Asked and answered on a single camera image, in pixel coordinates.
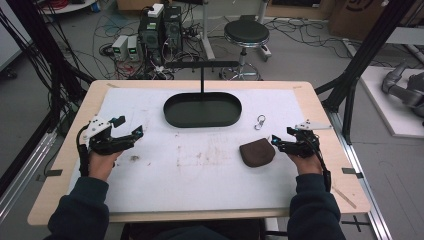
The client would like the thin wooden stick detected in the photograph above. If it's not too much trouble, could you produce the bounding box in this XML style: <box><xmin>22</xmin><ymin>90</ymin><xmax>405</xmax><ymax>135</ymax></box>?
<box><xmin>331</xmin><ymin>185</ymin><xmax>358</xmax><ymax>210</ymax></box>

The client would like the black frame post with cables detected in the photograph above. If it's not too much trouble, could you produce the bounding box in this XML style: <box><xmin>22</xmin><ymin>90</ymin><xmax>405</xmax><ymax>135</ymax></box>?
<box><xmin>0</xmin><ymin>0</ymin><xmax>96</xmax><ymax>134</ymax></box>

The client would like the white platform board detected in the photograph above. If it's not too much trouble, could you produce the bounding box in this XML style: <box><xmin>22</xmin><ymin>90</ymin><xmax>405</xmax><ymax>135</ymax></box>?
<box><xmin>359</xmin><ymin>65</ymin><xmax>424</xmax><ymax>139</ymax></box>

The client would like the silver key ring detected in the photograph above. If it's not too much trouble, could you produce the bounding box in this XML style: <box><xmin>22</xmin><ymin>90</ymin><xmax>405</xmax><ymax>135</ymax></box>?
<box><xmin>254</xmin><ymin>114</ymin><xmax>267</xmax><ymax>131</ymax></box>

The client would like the black computer tower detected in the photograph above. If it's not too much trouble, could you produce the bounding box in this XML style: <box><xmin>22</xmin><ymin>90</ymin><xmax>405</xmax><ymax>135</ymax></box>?
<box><xmin>162</xmin><ymin>4</ymin><xmax>184</xmax><ymax>54</ymax></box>
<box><xmin>137</xmin><ymin>12</ymin><xmax>164</xmax><ymax>66</ymax></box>

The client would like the person's right hand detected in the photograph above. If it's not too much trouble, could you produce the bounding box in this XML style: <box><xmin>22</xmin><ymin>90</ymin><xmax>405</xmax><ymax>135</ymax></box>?
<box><xmin>286</xmin><ymin>152</ymin><xmax>324</xmax><ymax>177</ymax></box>

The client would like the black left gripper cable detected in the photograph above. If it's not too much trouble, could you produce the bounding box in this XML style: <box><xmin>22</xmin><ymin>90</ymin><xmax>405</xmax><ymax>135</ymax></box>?
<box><xmin>75</xmin><ymin>123</ymin><xmax>92</xmax><ymax>178</ymax></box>

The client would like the cardboard box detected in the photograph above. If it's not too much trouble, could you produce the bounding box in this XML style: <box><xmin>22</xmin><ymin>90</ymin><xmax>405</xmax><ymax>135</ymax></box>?
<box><xmin>328</xmin><ymin>0</ymin><xmax>424</xmax><ymax>33</ymax></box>

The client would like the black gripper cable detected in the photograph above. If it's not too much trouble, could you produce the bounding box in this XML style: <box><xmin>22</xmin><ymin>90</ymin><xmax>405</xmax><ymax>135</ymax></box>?
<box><xmin>75</xmin><ymin>123</ymin><xmax>92</xmax><ymax>178</ymax></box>
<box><xmin>307</xmin><ymin>132</ymin><xmax>333</xmax><ymax>193</ymax></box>

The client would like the brown pouch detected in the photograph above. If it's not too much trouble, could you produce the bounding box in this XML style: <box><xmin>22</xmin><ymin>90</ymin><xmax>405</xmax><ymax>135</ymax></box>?
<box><xmin>239</xmin><ymin>137</ymin><xmax>277</xmax><ymax>169</ymax></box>

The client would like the dark tape strip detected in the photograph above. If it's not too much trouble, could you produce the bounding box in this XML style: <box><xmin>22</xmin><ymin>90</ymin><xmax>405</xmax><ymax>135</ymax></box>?
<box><xmin>341</xmin><ymin>167</ymin><xmax>365</xmax><ymax>180</ymax></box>
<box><xmin>35</xmin><ymin>168</ymin><xmax>64</xmax><ymax>183</ymax></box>

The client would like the black oval tray with rack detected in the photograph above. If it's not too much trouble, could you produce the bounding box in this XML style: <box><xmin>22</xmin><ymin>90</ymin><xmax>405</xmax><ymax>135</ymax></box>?
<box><xmin>162</xmin><ymin>60</ymin><xmax>243</xmax><ymax>129</ymax></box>

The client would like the grey power supply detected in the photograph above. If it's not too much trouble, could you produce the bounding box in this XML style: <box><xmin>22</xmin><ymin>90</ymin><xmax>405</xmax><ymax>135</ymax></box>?
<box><xmin>111</xmin><ymin>34</ymin><xmax>130</xmax><ymax>62</ymax></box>
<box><xmin>126</xmin><ymin>35</ymin><xmax>140</xmax><ymax>62</ymax></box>

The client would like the white table mat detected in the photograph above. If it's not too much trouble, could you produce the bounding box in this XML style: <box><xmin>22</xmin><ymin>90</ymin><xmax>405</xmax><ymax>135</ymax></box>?
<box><xmin>67</xmin><ymin>86</ymin><xmax>310</xmax><ymax>215</ymax></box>

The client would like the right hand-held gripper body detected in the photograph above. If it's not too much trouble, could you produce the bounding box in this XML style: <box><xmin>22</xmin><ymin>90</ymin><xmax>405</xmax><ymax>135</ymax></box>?
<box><xmin>285</xmin><ymin>119</ymin><xmax>333</xmax><ymax>159</ymax></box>

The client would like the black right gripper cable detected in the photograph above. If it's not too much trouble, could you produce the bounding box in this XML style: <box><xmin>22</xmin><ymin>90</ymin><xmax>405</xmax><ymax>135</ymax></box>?
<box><xmin>307</xmin><ymin>132</ymin><xmax>333</xmax><ymax>193</ymax></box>

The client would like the white box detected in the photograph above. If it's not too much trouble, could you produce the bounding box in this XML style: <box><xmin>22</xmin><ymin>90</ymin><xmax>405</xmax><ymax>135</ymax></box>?
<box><xmin>146</xmin><ymin>3</ymin><xmax>165</xmax><ymax>19</ymax></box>

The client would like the black round stool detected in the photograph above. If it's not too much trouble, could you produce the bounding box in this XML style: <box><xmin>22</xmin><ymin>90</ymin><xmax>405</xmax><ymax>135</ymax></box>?
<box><xmin>219</xmin><ymin>19</ymin><xmax>273</xmax><ymax>82</ymax></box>

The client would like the person's left hand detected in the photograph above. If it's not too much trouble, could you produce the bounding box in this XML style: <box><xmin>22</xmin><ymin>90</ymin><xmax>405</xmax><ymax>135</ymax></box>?
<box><xmin>87</xmin><ymin>150</ymin><xmax>125</xmax><ymax>183</ymax></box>

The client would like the aluminium rail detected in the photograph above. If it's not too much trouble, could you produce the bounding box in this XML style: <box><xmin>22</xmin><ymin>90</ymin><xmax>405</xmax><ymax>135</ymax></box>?
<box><xmin>324</xmin><ymin>108</ymin><xmax>394</xmax><ymax>240</ymax></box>
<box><xmin>0</xmin><ymin>129</ymin><xmax>58</xmax><ymax>223</ymax></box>

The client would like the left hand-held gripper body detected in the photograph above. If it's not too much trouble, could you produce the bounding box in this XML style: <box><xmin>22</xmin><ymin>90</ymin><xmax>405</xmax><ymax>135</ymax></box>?
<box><xmin>82</xmin><ymin>115</ymin><xmax>135</xmax><ymax>156</ymax></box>

